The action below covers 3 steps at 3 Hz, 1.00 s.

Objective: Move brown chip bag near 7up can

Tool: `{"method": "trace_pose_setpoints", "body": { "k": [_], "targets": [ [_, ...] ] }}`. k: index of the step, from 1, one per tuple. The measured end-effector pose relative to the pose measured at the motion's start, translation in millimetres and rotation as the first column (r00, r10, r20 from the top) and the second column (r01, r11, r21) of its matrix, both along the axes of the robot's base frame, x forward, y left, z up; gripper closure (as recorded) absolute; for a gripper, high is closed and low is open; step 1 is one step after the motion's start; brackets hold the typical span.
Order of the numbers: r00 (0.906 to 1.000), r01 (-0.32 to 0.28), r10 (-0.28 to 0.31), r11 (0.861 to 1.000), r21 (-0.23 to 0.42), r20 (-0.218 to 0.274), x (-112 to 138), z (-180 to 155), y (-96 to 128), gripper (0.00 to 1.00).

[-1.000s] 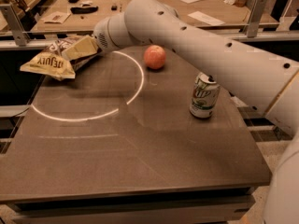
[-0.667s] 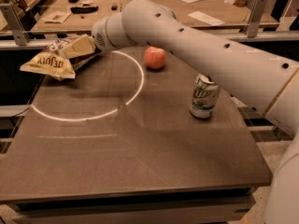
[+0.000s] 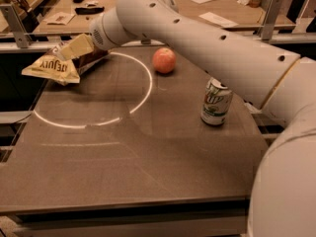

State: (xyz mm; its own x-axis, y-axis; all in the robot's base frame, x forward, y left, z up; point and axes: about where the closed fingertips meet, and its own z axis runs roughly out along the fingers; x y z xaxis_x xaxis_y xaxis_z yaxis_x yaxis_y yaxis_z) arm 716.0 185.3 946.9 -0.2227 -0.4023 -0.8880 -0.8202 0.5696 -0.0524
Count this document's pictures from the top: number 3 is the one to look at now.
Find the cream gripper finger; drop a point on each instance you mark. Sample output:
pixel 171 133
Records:
pixel 77 47

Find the brown chip bag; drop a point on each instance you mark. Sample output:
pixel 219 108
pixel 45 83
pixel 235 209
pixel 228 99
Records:
pixel 51 66

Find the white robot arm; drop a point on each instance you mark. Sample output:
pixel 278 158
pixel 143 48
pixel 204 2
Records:
pixel 280 83

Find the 7up soda can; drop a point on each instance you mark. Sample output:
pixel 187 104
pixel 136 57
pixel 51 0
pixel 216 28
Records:
pixel 216 102

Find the black tool on table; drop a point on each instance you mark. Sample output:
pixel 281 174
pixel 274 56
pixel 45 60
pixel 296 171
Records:
pixel 89 10

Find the paper envelope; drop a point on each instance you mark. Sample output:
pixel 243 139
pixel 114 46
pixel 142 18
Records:
pixel 59 18

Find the wooden back table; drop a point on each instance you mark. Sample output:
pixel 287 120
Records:
pixel 246 17

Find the red apple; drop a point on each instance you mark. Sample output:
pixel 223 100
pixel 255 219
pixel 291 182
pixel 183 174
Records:
pixel 164 60

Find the white paper slip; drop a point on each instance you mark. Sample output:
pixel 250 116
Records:
pixel 218 20

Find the left metal bracket post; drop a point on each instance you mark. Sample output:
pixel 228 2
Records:
pixel 20 35

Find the metal bracket post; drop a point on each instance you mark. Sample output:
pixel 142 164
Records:
pixel 267 28
pixel 20 35
pixel 146 41

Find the middle metal bracket post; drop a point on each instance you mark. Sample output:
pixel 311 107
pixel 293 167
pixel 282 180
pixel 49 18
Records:
pixel 146 41

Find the right metal bracket post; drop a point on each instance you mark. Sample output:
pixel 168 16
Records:
pixel 267 28

